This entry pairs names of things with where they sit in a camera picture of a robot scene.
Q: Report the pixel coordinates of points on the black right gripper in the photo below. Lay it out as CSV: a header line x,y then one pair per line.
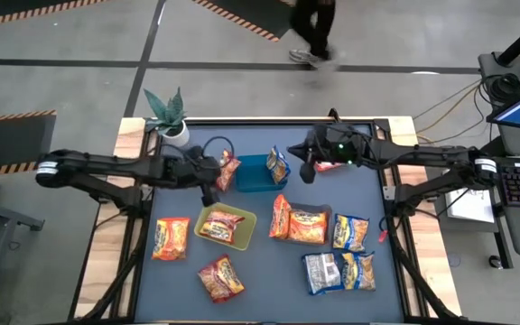
x,y
327,144

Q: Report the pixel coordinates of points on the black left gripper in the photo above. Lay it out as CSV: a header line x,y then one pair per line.
x,y
203,169

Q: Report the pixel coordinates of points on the orange chicken ramen pack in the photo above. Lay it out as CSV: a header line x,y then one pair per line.
x,y
307,228
280,219
170,239
327,167

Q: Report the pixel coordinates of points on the blue soy sauce ramen pack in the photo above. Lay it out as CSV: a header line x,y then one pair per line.
x,y
350,234
322,273
278,166
359,271

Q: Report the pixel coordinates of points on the yellow ramen packets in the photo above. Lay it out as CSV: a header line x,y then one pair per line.
x,y
229,173

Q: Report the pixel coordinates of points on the red beef ramen pack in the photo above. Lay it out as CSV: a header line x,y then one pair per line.
x,y
221,228
220,279

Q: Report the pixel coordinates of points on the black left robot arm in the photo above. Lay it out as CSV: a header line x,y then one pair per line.
x,y
106,164

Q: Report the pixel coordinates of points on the teal plastic bin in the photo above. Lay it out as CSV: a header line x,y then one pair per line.
x,y
253,176

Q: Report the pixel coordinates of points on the translucent grey plastic bin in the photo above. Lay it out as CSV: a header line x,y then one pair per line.
x,y
314,207

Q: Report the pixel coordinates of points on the translucent yellow plastic bin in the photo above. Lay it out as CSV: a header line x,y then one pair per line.
x,y
247,237

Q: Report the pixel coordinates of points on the green plant in white pot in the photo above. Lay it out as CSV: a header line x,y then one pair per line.
x,y
176,135

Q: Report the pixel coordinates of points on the person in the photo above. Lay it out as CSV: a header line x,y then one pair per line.
x,y
309,27

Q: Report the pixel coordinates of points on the black hazard-striped floor mat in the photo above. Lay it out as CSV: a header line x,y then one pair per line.
x,y
7,140
251,11

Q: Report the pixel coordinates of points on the white paper sheet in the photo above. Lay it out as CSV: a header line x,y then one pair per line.
x,y
472,207

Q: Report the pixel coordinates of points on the black caster wheel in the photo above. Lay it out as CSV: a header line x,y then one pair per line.
x,y
496,262

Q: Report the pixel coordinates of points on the black table frame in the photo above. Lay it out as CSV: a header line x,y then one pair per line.
x,y
264,122

